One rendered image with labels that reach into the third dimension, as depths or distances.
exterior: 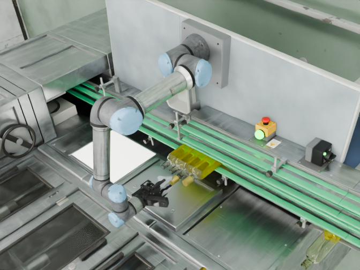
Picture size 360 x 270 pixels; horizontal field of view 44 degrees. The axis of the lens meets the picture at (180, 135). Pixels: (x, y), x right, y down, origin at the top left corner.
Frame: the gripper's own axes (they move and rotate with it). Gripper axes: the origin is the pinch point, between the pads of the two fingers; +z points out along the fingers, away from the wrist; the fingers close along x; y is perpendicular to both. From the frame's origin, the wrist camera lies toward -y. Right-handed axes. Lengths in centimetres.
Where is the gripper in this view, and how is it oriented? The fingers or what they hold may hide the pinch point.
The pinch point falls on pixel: (172, 181)
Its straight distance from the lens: 219.3
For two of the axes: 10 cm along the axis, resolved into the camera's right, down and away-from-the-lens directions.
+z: 7.0, -4.7, 5.4
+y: -7.1, -3.4, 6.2
